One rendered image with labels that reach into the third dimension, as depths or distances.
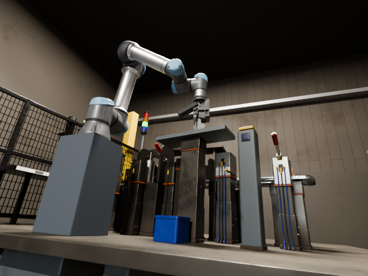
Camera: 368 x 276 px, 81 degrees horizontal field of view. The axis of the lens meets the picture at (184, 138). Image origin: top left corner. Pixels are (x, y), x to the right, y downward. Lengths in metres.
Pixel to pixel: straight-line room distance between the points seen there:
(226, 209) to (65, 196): 0.67
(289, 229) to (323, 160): 2.84
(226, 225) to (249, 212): 0.22
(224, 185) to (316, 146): 2.89
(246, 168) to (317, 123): 3.16
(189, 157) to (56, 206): 0.56
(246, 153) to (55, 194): 0.77
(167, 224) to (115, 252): 0.29
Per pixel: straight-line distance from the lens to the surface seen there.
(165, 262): 0.54
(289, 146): 3.79
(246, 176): 0.87
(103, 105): 1.12
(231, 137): 1.01
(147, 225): 1.20
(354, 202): 3.70
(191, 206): 0.94
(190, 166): 0.97
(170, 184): 1.18
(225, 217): 1.04
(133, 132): 2.61
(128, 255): 0.59
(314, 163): 3.74
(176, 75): 1.10
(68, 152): 1.04
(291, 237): 0.99
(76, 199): 0.92
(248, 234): 0.85
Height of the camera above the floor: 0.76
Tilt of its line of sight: 22 degrees up
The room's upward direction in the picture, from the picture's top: 4 degrees clockwise
